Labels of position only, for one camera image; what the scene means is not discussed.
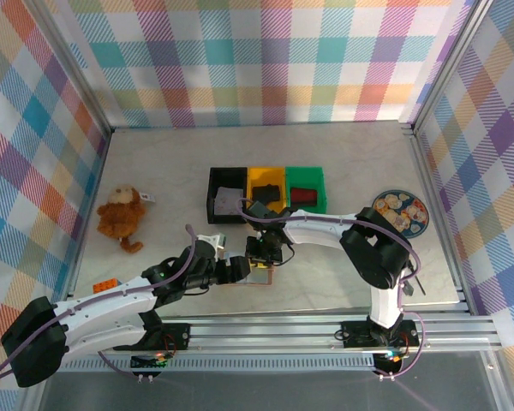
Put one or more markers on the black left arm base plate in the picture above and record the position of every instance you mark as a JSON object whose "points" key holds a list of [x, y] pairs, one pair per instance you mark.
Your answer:
{"points": [[177, 336]]}

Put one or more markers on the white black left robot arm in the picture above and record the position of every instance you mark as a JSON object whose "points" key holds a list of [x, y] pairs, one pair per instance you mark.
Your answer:
{"points": [[107, 306]]}

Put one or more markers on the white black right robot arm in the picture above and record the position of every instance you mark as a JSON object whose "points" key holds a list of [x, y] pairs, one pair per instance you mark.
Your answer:
{"points": [[317, 231]]}

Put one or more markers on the orange toy brick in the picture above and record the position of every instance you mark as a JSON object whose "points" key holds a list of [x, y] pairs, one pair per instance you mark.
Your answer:
{"points": [[105, 287]]}

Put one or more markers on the yellow plastic bin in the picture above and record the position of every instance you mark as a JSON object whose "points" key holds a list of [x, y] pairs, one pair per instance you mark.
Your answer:
{"points": [[263, 175]]}

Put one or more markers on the black plastic bin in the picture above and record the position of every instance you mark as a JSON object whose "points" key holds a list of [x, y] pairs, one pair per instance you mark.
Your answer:
{"points": [[212, 184]]}

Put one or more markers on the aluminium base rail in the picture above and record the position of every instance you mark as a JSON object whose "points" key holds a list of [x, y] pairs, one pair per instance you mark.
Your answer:
{"points": [[261, 336]]}

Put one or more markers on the tan leather card holder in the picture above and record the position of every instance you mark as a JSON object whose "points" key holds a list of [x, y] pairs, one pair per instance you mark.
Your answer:
{"points": [[257, 280]]}

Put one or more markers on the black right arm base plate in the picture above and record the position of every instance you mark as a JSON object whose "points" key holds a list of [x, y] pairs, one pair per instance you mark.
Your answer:
{"points": [[355, 334]]}

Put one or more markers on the green plastic bin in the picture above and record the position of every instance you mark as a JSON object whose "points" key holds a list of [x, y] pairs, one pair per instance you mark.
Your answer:
{"points": [[304, 175]]}

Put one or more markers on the pale purple card stack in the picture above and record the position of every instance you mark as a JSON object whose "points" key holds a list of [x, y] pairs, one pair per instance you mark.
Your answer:
{"points": [[229, 199]]}

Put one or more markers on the aluminium frame post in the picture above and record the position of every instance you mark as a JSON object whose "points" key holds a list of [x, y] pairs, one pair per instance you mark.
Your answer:
{"points": [[445, 64], [73, 64]]}

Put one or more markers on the black card stack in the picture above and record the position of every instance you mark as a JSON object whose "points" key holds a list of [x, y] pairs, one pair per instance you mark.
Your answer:
{"points": [[266, 192]]}

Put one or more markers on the round cartoon print plate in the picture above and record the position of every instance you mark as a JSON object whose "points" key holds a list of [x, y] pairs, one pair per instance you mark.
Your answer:
{"points": [[407, 210]]}

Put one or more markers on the red card stack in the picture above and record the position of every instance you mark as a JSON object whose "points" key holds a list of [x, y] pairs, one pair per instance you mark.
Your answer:
{"points": [[304, 195]]}

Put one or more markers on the aluminium side rail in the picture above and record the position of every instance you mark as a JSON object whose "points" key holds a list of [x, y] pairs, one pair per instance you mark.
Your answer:
{"points": [[97, 162], [428, 180]]}

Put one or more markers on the small circuit board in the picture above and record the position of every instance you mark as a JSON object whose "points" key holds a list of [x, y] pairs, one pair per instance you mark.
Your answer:
{"points": [[390, 363], [145, 362]]}

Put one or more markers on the brown plush monkey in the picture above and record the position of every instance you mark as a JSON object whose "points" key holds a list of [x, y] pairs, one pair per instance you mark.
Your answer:
{"points": [[120, 212]]}

